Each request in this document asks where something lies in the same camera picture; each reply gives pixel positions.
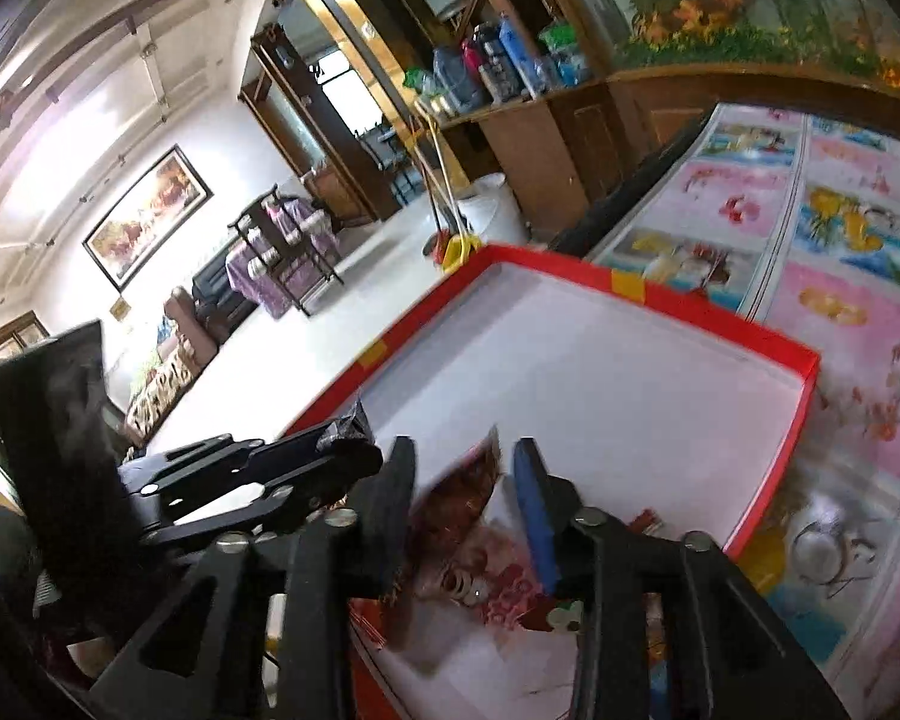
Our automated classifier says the brown wooden side counter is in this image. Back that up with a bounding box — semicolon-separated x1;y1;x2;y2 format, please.
442;80;634;239

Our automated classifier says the colourful printed tablecloth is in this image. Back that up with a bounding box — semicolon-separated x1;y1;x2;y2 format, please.
590;104;900;718

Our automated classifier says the dark wooden chair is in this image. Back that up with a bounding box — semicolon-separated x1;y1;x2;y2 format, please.
226;185;343;319

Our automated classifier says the red cardboard box tray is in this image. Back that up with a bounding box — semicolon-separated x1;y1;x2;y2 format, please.
299;245;842;718

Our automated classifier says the white plastic bucket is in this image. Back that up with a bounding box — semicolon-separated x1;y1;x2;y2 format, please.
457;172;530;247

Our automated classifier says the black thermos flask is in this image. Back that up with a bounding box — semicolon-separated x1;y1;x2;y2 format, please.
471;23;523;104

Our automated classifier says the blue water bottle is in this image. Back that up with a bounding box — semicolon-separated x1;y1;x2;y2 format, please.
499;15;546;99

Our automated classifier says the yellow dustpan and broom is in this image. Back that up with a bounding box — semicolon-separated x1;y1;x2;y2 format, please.
419;117;482;275

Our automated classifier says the dark red snack packet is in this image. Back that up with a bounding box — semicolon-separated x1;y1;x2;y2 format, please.
404;427;500;598

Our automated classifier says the framed landscape painting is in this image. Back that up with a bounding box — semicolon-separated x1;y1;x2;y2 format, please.
82;145;214;293

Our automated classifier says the red flower snack packet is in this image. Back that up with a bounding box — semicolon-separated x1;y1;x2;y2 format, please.
413;523;583;634

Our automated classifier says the floral sofa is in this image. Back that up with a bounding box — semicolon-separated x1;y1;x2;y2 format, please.
123;288;219;449

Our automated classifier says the grey plastic jug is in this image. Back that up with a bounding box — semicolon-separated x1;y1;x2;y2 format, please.
434;46;486;114

